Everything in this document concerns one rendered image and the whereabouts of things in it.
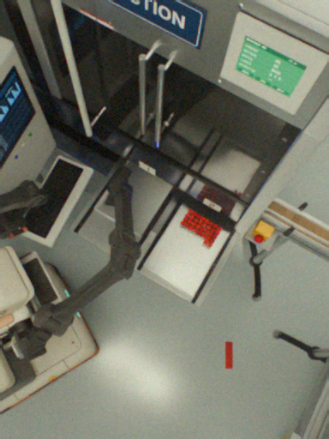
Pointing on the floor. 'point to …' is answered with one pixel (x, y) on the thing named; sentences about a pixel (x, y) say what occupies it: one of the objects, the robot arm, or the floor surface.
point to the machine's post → (287, 166)
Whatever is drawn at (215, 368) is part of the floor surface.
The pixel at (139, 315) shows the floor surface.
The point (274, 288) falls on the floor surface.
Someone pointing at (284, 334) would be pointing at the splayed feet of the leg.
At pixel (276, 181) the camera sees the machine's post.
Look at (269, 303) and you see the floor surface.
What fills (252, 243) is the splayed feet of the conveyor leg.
